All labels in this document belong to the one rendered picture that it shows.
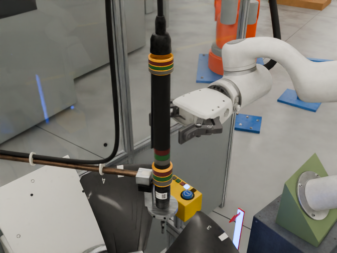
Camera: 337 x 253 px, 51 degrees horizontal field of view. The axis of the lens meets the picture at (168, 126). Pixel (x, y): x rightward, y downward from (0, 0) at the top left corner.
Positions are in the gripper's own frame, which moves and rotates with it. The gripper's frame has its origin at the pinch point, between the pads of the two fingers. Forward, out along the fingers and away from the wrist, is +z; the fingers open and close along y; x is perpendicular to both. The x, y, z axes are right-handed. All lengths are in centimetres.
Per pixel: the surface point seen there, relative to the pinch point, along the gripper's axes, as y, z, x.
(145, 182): 1.5, 5.3, -12.5
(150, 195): 0.6, 4.7, -16.1
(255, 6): 197, -331, -71
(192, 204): 21, -33, -61
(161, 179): -1.9, 3.7, -10.4
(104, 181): 21.3, 3.8, -26.2
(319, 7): 290, -726, -159
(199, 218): 7, -20, -47
